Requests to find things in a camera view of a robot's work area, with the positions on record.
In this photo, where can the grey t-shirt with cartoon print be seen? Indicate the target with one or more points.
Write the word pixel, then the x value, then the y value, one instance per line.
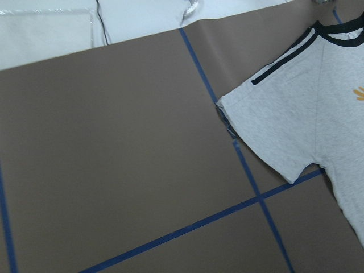
pixel 306 108

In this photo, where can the clear plastic sheet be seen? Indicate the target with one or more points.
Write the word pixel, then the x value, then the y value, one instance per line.
pixel 28 36

